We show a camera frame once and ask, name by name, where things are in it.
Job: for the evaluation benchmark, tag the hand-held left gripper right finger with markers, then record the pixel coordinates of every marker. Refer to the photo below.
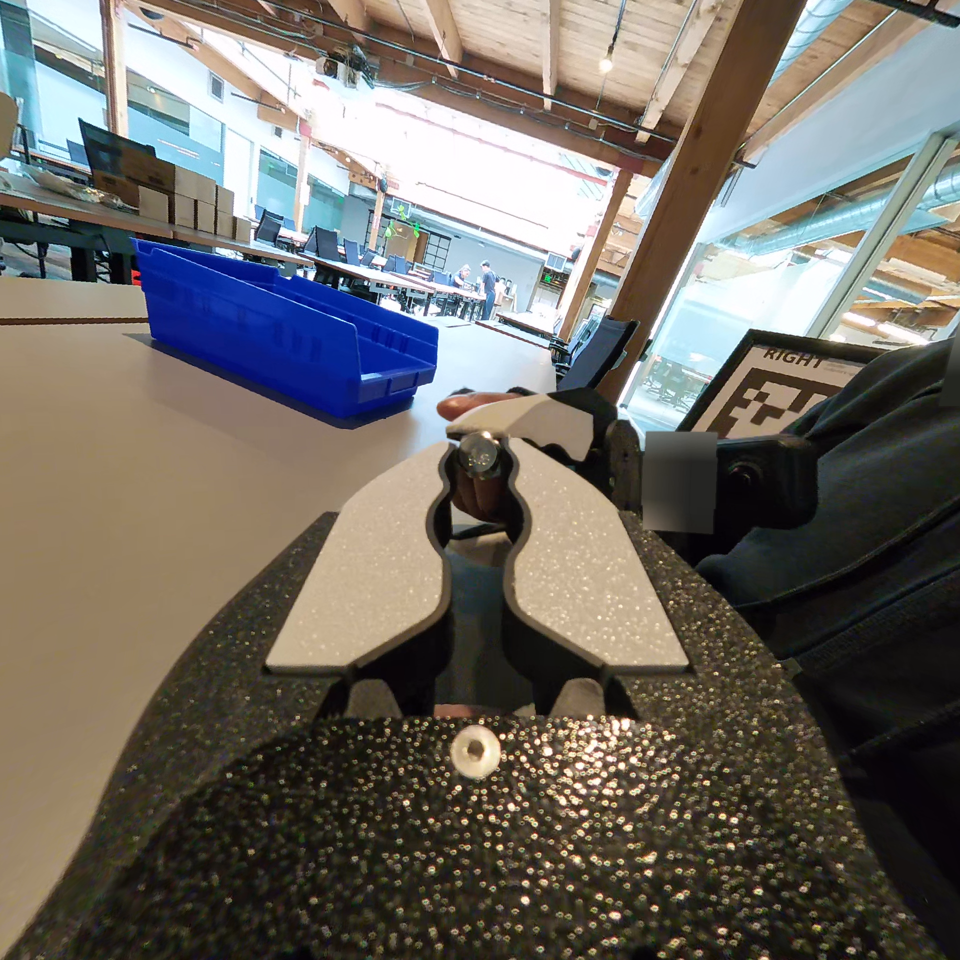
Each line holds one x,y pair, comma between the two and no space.
593,585

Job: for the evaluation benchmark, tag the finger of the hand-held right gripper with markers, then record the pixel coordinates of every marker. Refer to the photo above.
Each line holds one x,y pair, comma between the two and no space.
540,423

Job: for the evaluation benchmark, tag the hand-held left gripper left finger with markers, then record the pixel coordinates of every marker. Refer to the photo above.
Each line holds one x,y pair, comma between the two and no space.
368,578

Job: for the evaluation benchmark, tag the steel hex bolt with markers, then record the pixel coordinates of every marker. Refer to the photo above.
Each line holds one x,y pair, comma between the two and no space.
480,455

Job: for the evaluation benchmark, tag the blue plastic bin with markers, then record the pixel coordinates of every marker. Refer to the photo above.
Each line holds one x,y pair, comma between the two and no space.
300,338

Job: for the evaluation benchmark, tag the person's right hand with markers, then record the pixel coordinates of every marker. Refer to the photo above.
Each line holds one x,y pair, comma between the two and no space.
477,405

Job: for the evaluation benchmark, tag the black office chair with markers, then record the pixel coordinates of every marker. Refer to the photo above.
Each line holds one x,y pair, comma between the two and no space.
593,357

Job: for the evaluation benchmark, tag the black framed marker sign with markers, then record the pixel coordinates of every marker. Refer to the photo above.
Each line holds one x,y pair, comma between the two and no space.
780,390

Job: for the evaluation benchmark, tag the wooden pillar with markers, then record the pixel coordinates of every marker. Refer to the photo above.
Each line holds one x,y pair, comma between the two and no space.
698,180

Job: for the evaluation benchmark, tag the stack of cardboard boxes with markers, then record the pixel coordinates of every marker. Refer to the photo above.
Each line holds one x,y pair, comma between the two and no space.
173,188

